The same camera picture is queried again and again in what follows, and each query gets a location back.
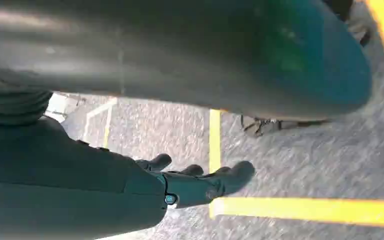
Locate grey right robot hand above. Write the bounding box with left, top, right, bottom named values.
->
left=0, top=0, right=374, bottom=240

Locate white floor tape outline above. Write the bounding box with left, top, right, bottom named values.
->
left=81, top=96, right=119, bottom=149

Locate yellow floor tape corner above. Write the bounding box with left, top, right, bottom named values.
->
left=207, top=109, right=384, bottom=229

